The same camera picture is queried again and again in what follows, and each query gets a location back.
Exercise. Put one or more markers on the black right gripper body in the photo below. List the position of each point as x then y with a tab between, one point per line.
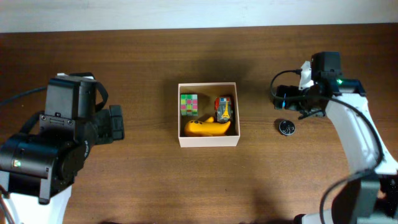
303	104

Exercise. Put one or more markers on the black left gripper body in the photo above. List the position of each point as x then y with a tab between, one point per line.
109	123

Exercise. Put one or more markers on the black round tin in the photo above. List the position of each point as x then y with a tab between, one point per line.
286	127

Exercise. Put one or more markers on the multicoloured puzzle cube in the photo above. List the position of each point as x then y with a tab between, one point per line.
189	104

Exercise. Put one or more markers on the red grey toy truck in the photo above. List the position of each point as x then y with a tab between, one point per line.
223	109

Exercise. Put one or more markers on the yellow rubber toy animal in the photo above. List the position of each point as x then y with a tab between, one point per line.
207	128

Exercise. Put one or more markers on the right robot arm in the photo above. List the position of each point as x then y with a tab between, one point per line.
369	193

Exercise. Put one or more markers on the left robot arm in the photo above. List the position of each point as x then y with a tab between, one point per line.
40	162

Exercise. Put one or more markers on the white square cardboard box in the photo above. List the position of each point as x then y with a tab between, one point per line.
207	92

